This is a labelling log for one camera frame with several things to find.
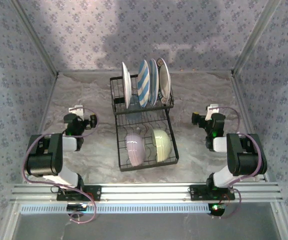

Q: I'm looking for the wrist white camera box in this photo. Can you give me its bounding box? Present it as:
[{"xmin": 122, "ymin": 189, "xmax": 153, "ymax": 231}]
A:
[
  {"xmin": 206, "ymin": 104, "xmax": 220, "ymax": 121},
  {"xmin": 68, "ymin": 104, "xmax": 85, "ymax": 117}
]

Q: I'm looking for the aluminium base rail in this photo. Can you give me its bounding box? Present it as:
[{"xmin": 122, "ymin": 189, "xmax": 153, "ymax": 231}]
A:
[{"xmin": 11, "ymin": 182, "xmax": 283, "ymax": 204}]

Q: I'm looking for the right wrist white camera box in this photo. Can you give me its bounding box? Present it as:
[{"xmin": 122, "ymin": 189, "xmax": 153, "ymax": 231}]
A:
[{"xmin": 206, "ymin": 104, "xmax": 220, "ymax": 121}]

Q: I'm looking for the right small circuit board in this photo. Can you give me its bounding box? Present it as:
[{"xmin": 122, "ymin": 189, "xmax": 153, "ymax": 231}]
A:
[{"xmin": 208, "ymin": 202, "xmax": 226, "ymax": 217}]

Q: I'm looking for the plate with dark patterned rim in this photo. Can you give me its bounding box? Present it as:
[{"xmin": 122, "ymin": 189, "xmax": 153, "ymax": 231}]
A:
[{"xmin": 156, "ymin": 57, "xmax": 172, "ymax": 105}]

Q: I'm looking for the blue white striped plate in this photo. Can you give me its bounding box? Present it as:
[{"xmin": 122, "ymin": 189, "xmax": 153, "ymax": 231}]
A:
[
  {"xmin": 148, "ymin": 58, "xmax": 159, "ymax": 107},
  {"xmin": 136, "ymin": 59, "xmax": 151, "ymax": 109}
]

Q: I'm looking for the aluminium frame post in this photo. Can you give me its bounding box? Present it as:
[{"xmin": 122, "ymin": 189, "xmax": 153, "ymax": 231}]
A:
[
  {"xmin": 231, "ymin": 0, "xmax": 282, "ymax": 76},
  {"xmin": 10, "ymin": 0, "xmax": 60, "ymax": 77}
]

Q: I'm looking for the small circuit board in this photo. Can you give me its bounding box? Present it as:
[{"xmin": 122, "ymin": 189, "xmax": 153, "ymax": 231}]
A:
[
  {"xmin": 66, "ymin": 203, "xmax": 88, "ymax": 212},
  {"xmin": 208, "ymin": 202, "xmax": 226, "ymax": 217}
]

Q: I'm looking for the blue translucent cup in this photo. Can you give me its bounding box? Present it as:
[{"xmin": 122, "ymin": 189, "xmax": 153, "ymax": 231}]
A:
[{"xmin": 126, "ymin": 94, "xmax": 143, "ymax": 121}]

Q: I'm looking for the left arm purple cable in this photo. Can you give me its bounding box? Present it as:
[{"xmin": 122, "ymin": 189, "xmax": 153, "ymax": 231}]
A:
[{"xmin": 21, "ymin": 106, "xmax": 100, "ymax": 224}]

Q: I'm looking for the white plate orange sun print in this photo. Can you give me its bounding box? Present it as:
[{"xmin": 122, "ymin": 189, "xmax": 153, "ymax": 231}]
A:
[{"xmin": 121, "ymin": 61, "xmax": 133, "ymax": 110}]

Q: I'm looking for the purple bowl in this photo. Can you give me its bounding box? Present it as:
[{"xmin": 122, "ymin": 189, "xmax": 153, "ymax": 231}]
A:
[{"xmin": 125, "ymin": 133, "xmax": 147, "ymax": 168}]

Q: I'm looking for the left small circuit board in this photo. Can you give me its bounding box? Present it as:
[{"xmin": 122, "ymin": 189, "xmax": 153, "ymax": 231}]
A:
[{"xmin": 66, "ymin": 203, "xmax": 88, "ymax": 212}]

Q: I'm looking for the aluminium frame leg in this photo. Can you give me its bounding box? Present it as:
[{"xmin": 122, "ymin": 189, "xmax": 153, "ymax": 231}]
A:
[
  {"xmin": 1, "ymin": 201, "xmax": 22, "ymax": 240},
  {"xmin": 270, "ymin": 201, "xmax": 288, "ymax": 240}
]

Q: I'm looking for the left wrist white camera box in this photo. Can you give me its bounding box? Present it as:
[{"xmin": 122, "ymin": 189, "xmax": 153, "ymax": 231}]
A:
[{"xmin": 68, "ymin": 104, "xmax": 85, "ymax": 117}]

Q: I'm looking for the white slotted cable duct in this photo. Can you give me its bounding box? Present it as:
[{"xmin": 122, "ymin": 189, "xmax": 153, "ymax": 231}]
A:
[{"xmin": 20, "ymin": 203, "xmax": 212, "ymax": 215}]

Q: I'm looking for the black wire dish rack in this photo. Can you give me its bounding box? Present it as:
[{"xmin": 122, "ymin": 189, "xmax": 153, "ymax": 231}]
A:
[{"xmin": 109, "ymin": 72, "xmax": 180, "ymax": 172}]

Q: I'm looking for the cream bowl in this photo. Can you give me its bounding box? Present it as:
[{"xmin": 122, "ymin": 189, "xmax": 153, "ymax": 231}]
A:
[{"xmin": 150, "ymin": 128, "xmax": 173, "ymax": 164}]

